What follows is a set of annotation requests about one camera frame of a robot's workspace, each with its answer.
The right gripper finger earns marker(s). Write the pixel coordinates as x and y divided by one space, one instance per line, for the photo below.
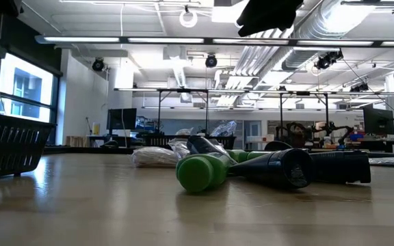
262 18

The white cotton pads bag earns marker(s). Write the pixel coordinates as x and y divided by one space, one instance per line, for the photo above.
184 131
154 157
180 147

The green Pert shampoo bottle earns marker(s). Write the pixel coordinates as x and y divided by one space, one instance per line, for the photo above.
198 172
239 155

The black rectangular package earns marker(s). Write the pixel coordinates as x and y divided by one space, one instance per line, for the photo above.
340 167

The overhead LED light bar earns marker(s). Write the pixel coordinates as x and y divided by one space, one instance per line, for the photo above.
166 40

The black background robot arms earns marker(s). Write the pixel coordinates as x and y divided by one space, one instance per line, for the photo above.
334 130

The black item in clear bag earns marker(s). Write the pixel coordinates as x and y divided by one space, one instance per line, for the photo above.
202 145

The black computer monitor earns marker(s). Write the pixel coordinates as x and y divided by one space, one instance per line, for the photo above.
121 118
378 121

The blue storage bin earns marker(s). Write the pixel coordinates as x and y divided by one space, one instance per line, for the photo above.
356 136

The dark blue toiletry tube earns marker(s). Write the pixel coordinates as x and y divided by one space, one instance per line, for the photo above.
279 169

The yellow sign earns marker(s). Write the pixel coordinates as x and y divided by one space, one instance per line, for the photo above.
96 129

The wooden boxes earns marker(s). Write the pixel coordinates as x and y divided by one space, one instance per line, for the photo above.
75 140

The large window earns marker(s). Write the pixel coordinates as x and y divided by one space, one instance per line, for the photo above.
26 85

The silver ventilation duct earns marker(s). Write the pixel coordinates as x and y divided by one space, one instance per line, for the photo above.
320 24

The black ceiling camera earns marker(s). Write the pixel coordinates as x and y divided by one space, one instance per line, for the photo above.
211 61
324 62
98 64
359 87

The black metal stand frame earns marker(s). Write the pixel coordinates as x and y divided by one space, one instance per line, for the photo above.
281 112
159 112

